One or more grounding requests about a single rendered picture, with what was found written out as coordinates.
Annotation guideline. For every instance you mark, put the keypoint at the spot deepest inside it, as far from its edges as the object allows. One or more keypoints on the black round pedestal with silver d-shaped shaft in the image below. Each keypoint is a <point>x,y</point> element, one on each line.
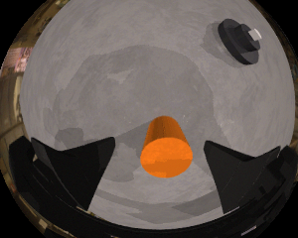
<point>240,41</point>

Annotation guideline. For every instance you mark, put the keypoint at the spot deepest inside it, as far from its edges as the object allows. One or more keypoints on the orange knob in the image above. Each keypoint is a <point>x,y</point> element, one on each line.
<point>166,152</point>

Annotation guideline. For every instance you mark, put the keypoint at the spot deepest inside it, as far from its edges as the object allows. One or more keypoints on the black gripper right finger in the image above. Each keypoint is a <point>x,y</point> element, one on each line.
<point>235,173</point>

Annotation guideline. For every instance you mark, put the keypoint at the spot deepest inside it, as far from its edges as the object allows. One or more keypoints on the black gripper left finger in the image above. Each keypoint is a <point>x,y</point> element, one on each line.
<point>79,169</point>

